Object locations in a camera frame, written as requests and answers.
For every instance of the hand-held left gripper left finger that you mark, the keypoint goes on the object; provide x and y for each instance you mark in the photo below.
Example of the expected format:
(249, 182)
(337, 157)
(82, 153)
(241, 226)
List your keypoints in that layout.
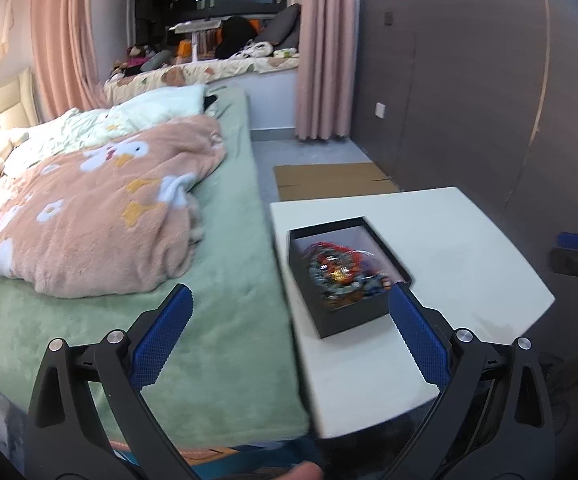
(164, 335)

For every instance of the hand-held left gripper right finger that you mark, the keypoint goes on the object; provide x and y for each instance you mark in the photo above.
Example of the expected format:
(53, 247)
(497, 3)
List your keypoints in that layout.
(419, 335)

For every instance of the black jewelry box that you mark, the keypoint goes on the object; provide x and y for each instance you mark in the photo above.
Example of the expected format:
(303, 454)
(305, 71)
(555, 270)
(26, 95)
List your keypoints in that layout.
(354, 317)

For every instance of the silver bangle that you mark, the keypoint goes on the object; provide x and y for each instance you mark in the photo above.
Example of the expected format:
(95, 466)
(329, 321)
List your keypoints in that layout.
(376, 260)

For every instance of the gold butterfly pendant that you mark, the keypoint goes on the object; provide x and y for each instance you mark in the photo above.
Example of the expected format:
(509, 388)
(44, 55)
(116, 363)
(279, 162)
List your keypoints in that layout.
(343, 275)

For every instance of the colourful items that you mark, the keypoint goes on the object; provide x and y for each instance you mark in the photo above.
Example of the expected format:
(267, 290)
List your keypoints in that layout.
(319, 282)

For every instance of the green bed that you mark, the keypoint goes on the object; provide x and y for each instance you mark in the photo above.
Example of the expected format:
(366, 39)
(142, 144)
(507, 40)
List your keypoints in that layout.
(239, 240)

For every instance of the pink printed blanket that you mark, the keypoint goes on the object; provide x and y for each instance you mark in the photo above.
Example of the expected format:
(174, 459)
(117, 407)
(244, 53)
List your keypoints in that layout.
(99, 210)

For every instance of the flattened brown cardboard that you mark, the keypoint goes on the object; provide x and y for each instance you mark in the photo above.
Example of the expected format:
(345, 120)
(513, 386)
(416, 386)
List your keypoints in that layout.
(329, 182)

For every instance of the pale green duvet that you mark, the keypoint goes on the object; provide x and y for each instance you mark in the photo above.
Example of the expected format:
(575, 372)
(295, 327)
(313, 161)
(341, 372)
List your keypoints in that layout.
(154, 107)

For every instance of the printed window seat cushion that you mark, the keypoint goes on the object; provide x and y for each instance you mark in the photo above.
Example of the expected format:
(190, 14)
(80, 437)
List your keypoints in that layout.
(194, 72)

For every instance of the plush toys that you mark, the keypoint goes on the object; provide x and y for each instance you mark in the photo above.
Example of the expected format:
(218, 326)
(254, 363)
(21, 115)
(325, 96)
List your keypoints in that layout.
(141, 60)

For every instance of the beige headboard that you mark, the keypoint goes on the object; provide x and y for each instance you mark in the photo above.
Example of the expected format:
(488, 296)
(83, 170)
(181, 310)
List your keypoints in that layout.
(4, 105)

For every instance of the pink curtain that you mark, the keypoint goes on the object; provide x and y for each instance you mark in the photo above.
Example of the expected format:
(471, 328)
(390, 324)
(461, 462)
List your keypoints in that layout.
(324, 50)
(66, 35)

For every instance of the white stand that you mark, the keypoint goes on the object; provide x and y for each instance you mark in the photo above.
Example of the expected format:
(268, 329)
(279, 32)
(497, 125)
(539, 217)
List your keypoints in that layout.
(196, 35)

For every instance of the black bag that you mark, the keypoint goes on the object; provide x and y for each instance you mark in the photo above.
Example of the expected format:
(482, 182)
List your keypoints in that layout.
(234, 37)

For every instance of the grey pillow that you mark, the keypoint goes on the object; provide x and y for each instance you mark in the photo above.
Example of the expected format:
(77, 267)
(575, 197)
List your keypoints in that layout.
(284, 25)

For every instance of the white wall outlet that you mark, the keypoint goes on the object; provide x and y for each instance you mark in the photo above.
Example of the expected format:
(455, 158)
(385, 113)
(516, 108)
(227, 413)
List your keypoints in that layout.
(379, 110)

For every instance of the dark wall switch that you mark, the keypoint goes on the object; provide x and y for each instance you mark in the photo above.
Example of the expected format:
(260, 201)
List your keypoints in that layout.
(389, 18)

